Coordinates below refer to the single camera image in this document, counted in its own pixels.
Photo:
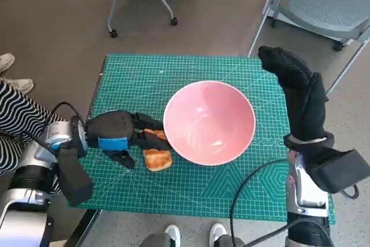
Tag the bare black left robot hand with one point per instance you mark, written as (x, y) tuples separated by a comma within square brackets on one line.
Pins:
[(112, 128)]

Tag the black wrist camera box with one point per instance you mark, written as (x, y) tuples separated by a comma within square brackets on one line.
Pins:
[(75, 180), (338, 171)]

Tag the green cutting mat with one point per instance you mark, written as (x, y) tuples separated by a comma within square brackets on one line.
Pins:
[(202, 189)]

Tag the orange toy bread loaf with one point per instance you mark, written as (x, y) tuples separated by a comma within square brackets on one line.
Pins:
[(157, 160)]

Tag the white shoe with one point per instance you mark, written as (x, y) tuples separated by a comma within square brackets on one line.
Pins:
[(173, 234), (217, 232)]

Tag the pink bowl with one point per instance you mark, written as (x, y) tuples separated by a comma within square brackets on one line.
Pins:
[(208, 119)]

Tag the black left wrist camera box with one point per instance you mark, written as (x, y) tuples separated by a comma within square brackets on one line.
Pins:
[(75, 180)]

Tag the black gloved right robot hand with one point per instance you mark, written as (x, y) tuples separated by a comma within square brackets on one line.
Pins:
[(306, 105)]

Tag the grey trouser leg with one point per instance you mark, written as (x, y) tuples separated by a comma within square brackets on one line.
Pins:
[(154, 241), (229, 242)]

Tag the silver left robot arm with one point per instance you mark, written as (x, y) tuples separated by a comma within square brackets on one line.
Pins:
[(17, 198)]

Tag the beige sneaker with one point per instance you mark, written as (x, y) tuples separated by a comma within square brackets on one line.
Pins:
[(5, 62), (17, 85)]

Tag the grey wheeled chair frame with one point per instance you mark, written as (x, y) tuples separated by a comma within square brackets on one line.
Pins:
[(114, 4)]

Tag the black table frame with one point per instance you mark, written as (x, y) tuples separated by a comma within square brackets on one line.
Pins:
[(86, 224)]

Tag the person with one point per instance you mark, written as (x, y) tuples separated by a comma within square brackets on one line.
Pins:
[(17, 114)]

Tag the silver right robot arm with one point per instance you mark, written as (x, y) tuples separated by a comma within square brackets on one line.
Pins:
[(309, 198)]

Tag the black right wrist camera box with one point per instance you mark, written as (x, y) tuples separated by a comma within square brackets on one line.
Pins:
[(338, 171)]

